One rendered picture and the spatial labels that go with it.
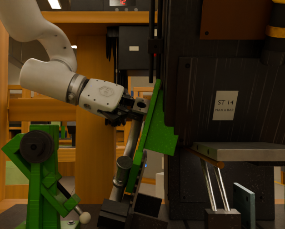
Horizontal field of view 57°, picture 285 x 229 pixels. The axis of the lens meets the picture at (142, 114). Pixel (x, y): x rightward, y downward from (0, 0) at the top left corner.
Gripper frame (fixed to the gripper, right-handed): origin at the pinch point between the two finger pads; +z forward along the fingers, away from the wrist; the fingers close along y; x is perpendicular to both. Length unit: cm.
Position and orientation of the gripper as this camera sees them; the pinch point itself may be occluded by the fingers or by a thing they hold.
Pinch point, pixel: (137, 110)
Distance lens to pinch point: 72.0
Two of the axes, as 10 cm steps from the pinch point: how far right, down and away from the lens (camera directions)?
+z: 9.5, 3.2, 0.3
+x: -2.5, 6.8, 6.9
